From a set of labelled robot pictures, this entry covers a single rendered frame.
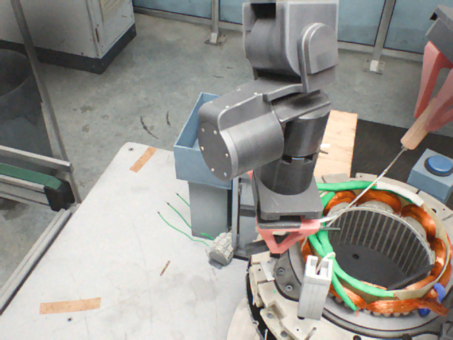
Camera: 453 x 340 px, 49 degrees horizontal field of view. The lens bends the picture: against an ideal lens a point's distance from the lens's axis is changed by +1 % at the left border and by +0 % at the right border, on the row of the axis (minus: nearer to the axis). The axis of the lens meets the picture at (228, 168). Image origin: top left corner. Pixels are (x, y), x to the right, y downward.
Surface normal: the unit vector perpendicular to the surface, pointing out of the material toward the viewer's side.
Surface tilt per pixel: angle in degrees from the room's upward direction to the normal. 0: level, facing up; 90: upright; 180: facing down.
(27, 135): 93
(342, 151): 0
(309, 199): 3
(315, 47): 66
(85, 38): 90
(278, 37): 77
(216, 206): 90
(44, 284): 0
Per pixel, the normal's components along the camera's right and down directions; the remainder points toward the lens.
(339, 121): 0.01, -0.71
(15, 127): 0.71, 0.54
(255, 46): -0.84, 0.28
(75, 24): -0.31, 0.66
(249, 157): 0.56, 0.45
